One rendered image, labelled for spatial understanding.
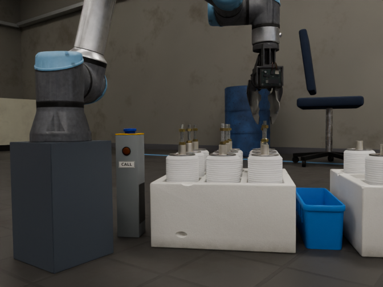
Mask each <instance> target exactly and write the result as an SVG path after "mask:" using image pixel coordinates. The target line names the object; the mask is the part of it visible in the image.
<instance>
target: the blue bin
mask: <svg viewBox="0 0 383 287"><path fill-rule="evenodd" d="M344 211H345V205H344V204H343V203H342V202H341V201H340V200H338V199H337V198H336V197H335V196H334V195H333V194H332V193H331V192H329V191H328V190H327V189H326V188H300V187H296V226H297V228H298V230H299V233H300V235H301V238H302V240H303V243H304V245H305V247H306V248H308V249H332V250H341V249H342V241H343V220H344Z"/></svg>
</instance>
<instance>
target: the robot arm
mask: <svg viewBox="0 0 383 287"><path fill-rule="evenodd" d="M205 1H206V2H208V4H207V14H208V22H209V25H211V26H219V27H223V26H241V25H252V45H253V47H252V51H253V52H256V53H259V55H258V57H257V60H256V63H255V66H254V69H252V74H251V75H250V76H251V79H250V80H248V86H247V91H246V93H247V99H248V103H249V106H250V109H251V113H252V116H253V118H254V120H255V122H256V124H259V119H260V117H259V110H260V109H259V102H260V100H261V97H262V96H261V95H260V94H259V93H258V91H260V90H261V89H268V91H271V88H272V92H271V93H270V94H269V95H268V101H269V102H270V113H271V114H270V122H271V124H273V123H274V122H275V120H276V118H277V115H278V111H279V109H280V100H281V98H282V94H283V88H282V86H283V66H277V64H276V52H277V51H279V43H280V37H281V36H282V34H280V33H279V31H280V0H205ZM115 3H116V0H84V3H83V8H82V13H81V16H80V21H79V26H78V31H77V34H76V39H75V44H74V47H73V49H71V50H70V51H45V52H39V53H37V54H36V56H35V65H34V69H35V88H36V114H35V118H34V121H33V123H32V127H31V130H30V142H80V141H91V140H92V133H91V131H90V129H89V125H88V121H87V118H86V116H85V113H84V105H86V104H92V103H95V102H97V101H99V100H100V99H101V98H102V97H103V96H104V94H105V92H106V90H107V79H106V76H105V70H106V67H107V62H106V61H105V59H104V51H105V46H106V43H107V38H108V33H109V28H110V25H111V20H112V15H113V11H114V8H115ZM256 89H258V90H256Z"/></svg>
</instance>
